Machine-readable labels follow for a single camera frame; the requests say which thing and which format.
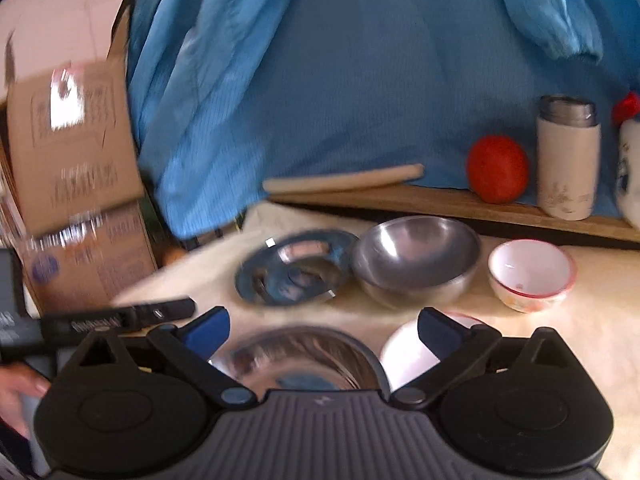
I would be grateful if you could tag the white plate with red rim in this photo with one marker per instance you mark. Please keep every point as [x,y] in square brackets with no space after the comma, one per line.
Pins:
[405,355]

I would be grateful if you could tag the large cardboard box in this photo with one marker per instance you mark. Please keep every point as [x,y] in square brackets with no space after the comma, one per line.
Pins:
[70,150]

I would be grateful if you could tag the blue cloth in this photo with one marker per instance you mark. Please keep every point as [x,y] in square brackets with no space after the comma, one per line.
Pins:
[350,85]

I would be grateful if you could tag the printed cardboard box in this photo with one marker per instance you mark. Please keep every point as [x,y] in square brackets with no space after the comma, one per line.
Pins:
[100,260]

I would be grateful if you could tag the red tomato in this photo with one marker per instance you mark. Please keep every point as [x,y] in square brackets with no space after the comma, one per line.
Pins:
[497,170]

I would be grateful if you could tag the wooden board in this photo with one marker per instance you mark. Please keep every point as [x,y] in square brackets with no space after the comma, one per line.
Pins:
[450,205]

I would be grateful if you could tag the steel bowl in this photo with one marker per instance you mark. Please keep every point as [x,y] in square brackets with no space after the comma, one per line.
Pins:
[415,255]

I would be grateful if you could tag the wooden rolling pin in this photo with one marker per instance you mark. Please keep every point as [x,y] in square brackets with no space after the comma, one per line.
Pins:
[350,178]

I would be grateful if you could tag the person's left hand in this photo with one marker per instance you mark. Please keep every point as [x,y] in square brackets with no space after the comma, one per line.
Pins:
[20,392]

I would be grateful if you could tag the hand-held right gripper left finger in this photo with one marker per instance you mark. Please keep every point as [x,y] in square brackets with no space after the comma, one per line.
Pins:
[207,332]

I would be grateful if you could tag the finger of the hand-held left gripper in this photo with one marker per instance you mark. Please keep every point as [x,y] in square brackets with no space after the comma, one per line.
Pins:
[150,311]

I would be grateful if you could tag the white thermos cup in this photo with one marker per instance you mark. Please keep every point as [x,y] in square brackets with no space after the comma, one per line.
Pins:
[567,160]

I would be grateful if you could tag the white bowl with red rim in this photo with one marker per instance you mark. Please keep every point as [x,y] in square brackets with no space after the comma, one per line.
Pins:
[530,270]

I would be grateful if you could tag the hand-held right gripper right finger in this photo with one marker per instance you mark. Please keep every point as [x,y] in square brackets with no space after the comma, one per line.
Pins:
[440,330]

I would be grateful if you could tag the wide-rimmed steel plate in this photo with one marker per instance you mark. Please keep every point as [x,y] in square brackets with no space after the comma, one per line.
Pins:
[295,270]

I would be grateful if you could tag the deep steel plate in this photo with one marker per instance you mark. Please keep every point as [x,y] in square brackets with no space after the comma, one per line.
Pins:
[300,360]

